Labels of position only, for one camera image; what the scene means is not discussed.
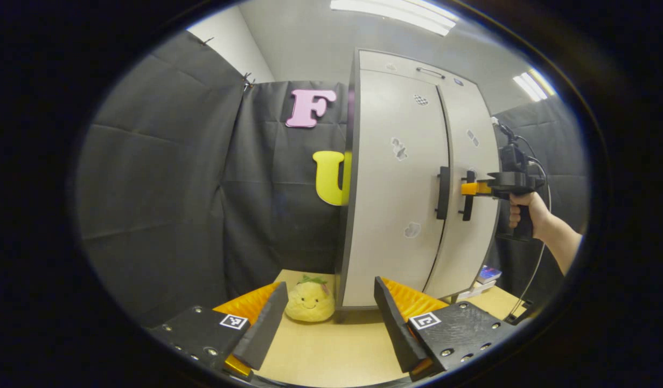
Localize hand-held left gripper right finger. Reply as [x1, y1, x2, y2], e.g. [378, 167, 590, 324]
[373, 277, 531, 383]

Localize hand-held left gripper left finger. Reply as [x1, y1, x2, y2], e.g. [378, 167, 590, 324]
[148, 281, 290, 378]

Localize grey cabinet door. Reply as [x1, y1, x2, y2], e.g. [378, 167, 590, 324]
[425, 84, 500, 300]
[342, 69, 450, 309]

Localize grey double-door shoe cabinet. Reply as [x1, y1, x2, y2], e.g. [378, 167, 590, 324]
[336, 48, 501, 310]

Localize grey cabinet top drawer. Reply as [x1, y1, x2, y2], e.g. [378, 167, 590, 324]
[358, 50, 480, 89]

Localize yellow plush toy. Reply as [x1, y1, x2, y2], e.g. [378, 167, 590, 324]
[284, 275, 336, 323]

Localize white book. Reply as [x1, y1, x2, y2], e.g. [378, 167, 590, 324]
[456, 280, 496, 300]

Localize blue book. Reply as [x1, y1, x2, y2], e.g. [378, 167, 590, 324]
[476, 265, 503, 285]

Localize small ceiling light panel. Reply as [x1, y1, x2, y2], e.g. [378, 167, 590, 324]
[513, 67, 557, 102]

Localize black backdrop cloth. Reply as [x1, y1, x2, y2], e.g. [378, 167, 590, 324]
[75, 30, 590, 329]

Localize long ceiling light panel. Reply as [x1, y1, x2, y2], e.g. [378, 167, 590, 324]
[330, 0, 460, 37]

